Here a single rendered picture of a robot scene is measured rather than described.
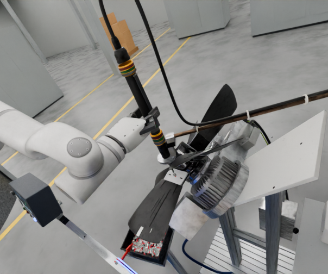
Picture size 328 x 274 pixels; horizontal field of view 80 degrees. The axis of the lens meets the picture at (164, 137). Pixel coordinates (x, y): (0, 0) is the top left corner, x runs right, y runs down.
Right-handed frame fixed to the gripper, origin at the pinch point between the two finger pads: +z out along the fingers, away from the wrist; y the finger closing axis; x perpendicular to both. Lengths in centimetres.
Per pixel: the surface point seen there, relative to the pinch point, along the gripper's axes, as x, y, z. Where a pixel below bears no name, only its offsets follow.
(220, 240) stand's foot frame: -143, -6, 20
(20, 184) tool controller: -26, -74, -36
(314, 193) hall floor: -151, 50, 95
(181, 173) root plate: -31.6, 1.9, 1.9
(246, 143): -38, 18, 31
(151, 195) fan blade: -33.4, -5.9, -10.8
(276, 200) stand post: -42, 35, 9
